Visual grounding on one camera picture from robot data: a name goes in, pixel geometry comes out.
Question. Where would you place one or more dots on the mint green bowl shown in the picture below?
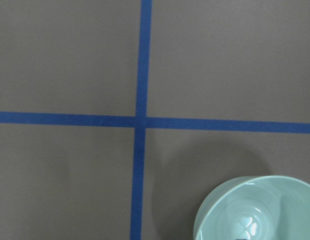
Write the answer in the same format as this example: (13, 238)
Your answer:
(270, 207)

